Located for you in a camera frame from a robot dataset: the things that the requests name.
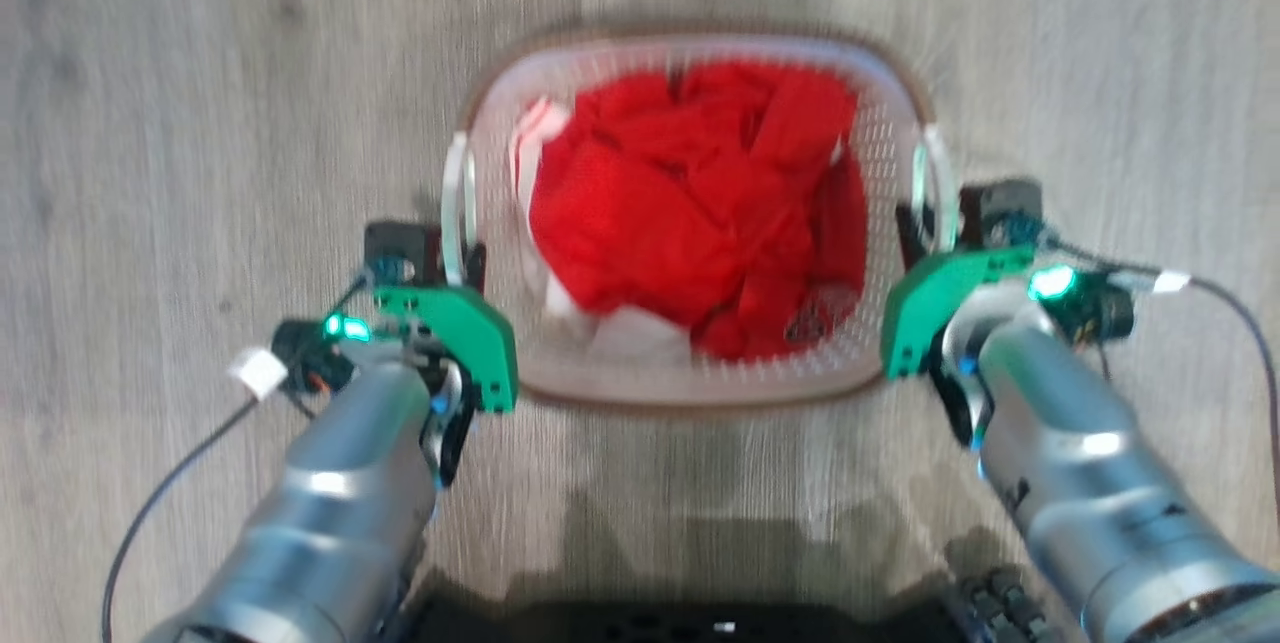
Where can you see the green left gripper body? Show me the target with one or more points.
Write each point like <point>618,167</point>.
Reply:
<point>462,328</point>

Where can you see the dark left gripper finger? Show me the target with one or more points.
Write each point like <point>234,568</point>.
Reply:
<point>474,267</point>
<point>400,251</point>

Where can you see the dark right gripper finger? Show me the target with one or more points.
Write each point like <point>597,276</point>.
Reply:
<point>1000,211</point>
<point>914,238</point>

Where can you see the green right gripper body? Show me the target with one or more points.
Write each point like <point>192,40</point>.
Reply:
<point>925,308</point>

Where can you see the white laundry basket brown rim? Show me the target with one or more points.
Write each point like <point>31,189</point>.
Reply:
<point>700,381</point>

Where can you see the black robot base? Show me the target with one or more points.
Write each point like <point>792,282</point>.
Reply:
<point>700,621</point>

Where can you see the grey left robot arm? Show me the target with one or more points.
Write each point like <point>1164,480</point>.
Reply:
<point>330,513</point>

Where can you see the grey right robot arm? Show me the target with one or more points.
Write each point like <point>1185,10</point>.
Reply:
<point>1090,483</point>

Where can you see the white garment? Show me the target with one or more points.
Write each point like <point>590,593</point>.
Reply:
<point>640,335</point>

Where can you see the red garment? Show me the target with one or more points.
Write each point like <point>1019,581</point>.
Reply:
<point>680,213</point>

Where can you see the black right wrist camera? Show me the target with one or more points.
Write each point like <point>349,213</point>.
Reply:
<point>1098,307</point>

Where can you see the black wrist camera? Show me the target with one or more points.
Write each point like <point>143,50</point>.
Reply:
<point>1098,307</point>
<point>310,355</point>

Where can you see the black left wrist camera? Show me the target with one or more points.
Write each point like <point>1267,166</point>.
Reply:
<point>310,355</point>

